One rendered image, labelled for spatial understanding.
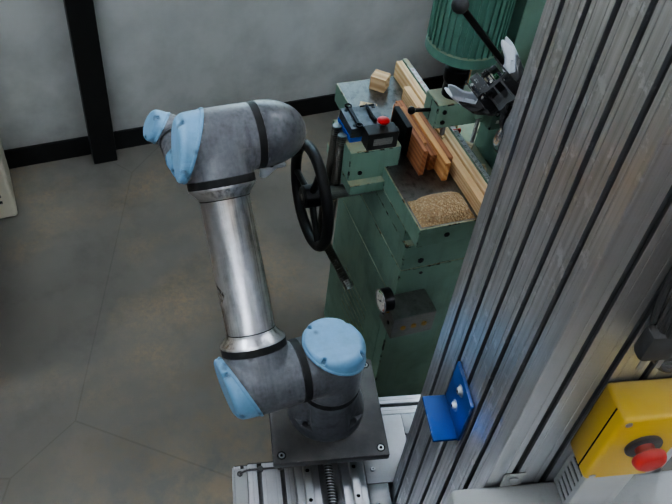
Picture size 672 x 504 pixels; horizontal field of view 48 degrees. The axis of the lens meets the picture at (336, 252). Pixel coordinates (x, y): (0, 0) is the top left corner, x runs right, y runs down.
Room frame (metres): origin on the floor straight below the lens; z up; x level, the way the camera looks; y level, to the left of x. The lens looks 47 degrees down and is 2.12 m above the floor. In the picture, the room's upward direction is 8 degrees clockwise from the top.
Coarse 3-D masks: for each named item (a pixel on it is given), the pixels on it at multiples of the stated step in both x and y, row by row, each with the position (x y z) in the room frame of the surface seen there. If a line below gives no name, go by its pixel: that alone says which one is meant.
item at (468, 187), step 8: (408, 88) 1.77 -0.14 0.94; (408, 96) 1.74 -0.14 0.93; (416, 96) 1.73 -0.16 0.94; (408, 104) 1.73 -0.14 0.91; (416, 104) 1.70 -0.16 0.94; (448, 144) 1.54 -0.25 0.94; (456, 160) 1.48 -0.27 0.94; (456, 168) 1.46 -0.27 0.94; (464, 168) 1.46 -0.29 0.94; (456, 176) 1.45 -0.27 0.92; (464, 176) 1.43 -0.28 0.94; (464, 184) 1.41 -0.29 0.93; (472, 184) 1.40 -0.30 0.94; (464, 192) 1.40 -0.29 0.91; (472, 192) 1.38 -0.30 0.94; (480, 192) 1.38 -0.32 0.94; (472, 200) 1.37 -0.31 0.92; (480, 200) 1.35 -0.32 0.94
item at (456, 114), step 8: (440, 88) 1.59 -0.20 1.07; (464, 88) 1.61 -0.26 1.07; (432, 96) 1.55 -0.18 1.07; (440, 96) 1.56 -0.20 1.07; (424, 104) 1.58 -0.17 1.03; (432, 104) 1.54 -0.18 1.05; (440, 104) 1.52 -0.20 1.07; (448, 104) 1.53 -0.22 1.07; (456, 104) 1.54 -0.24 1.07; (424, 112) 1.57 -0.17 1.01; (432, 112) 1.53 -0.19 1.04; (440, 112) 1.52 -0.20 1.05; (448, 112) 1.53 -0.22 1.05; (456, 112) 1.54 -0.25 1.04; (464, 112) 1.55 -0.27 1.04; (432, 120) 1.53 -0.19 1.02; (440, 120) 1.52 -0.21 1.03; (448, 120) 1.53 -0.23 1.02; (456, 120) 1.54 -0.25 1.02; (464, 120) 1.55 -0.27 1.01; (472, 120) 1.56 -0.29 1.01; (480, 120) 1.57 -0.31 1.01
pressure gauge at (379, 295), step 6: (378, 288) 1.26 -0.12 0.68; (384, 288) 1.26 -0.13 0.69; (390, 288) 1.26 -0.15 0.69; (378, 294) 1.25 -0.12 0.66; (384, 294) 1.23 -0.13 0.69; (390, 294) 1.24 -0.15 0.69; (378, 300) 1.25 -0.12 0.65; (384, 300) 1.22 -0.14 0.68; (390, 300) 1.22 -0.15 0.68; (378, 306) 1.24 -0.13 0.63; (384, 306) 1.21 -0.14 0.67; (390, 306) 1.22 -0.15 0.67
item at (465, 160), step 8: (400, 64) 1.86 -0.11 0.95; (400, 72) 1.84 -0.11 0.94; (408, 72) 1.83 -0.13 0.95; (400, 80) 1.84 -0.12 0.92; (408, 80) 1.79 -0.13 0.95; (416, 88) 1.76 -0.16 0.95; (424, 96) 1.72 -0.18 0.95; (440, 128) 1.60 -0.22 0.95; (448, 128) 1.60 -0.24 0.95; (448, 136) 1.56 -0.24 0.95; (456, 144) 1.54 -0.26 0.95; (456, 152) 1.51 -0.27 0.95; (464, 152) 1.51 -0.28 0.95; (464, 160) 1.48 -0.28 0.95; (472, 168) 1.45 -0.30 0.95; (472, 176) 1.43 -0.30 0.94; (480, 176) 1.42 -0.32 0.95; (480, 184) 1.39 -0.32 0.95
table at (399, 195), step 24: (336, 96) 1.79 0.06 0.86; (360, 96) 1.76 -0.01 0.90; (384, 96) 1.77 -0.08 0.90; (384, 168) 1.47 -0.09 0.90; (408, 168) 1.48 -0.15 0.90; (360, 192) 1.43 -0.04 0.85; (408, 192) 1.39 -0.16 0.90; (432, 192) 1.40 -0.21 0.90; (408, 216) 1.32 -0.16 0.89; (432, 240) 1.28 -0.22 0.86
